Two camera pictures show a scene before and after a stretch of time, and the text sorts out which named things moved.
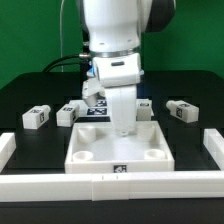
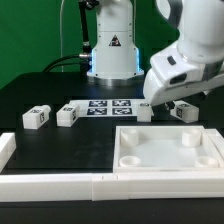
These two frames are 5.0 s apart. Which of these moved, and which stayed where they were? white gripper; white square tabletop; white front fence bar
Moved: white gripper; white square tabletop
Stayed: white front fence bar
